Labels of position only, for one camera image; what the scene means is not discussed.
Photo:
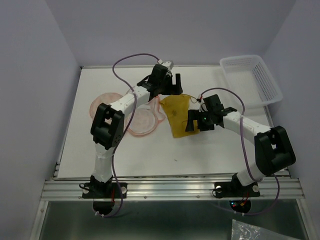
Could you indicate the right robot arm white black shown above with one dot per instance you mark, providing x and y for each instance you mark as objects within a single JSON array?
[{"x": 272, "y": 147}]

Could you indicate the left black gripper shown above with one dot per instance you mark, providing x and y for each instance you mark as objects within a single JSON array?
[{"x": 174, "y": 89}]

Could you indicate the aluminium frame rail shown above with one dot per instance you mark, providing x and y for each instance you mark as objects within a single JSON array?
[{"x": 173, "y": 189}]

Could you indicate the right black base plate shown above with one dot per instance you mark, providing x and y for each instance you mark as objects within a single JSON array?
[{"x": 230, "y": 190}]

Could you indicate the white plastic basket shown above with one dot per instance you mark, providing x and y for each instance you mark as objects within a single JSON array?
[{"x": 249, "y": 77}]

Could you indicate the clear plastic bag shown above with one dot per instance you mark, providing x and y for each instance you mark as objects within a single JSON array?
[{"x": 245, "y": 231}]

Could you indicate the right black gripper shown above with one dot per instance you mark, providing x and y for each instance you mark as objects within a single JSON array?
[{"x": 194, "y": 114}]

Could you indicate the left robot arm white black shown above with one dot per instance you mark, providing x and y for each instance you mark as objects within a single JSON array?
[{"x": 109, "y": 121}]

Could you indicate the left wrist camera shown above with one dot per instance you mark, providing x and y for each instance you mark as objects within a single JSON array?
[{"x": 168, "y": 64}]

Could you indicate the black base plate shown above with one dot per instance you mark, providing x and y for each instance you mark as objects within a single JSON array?
[
  {"x": 110, "y": 191},
  {"x": 230, "y": 190}
]

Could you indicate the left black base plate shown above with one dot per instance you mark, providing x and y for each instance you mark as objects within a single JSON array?
[{"x": 110, "y": 191}]

